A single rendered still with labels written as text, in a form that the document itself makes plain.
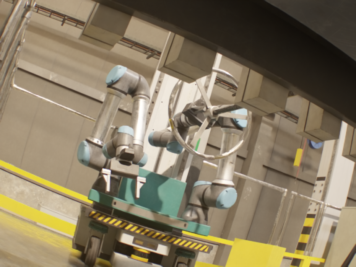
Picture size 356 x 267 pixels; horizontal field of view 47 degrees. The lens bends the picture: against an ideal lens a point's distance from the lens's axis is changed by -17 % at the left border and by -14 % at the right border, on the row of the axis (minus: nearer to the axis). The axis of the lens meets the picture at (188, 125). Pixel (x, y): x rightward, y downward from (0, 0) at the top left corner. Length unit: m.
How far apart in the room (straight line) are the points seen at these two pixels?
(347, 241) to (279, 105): 3.93
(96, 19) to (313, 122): 0.51
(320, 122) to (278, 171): 9.19
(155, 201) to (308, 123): 1.64
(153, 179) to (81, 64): 6.23
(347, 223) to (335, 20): 4.27
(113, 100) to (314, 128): 1.51
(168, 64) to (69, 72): 7.72
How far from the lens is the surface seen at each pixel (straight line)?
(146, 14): 0.78
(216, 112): 1.91
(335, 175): 5.14
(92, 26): 0.78
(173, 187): 2.57
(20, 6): 1.28
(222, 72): 2.01
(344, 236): 4.82
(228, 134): 2.40
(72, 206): 8.34
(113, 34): 0.79
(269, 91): 0.89
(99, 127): 2.33
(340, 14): 0.64
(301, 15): 0.67
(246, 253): 3.75
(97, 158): 2.33
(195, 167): 2.80
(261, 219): 9.99
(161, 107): 2.69
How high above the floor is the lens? 0.34
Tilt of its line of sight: 13 degrees up
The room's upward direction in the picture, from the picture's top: 17 degrees clockwise
